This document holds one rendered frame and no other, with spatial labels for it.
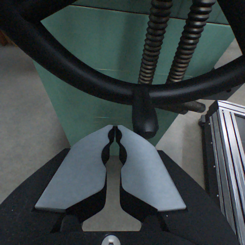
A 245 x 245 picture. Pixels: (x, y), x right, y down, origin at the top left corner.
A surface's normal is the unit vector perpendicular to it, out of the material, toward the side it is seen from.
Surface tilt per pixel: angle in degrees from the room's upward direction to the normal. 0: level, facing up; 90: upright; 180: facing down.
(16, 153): 0
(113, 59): 90
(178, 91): 39
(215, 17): 90
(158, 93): 34
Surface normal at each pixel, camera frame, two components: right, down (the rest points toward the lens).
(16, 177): 0.11, -0.56
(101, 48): 0.04, 0.83
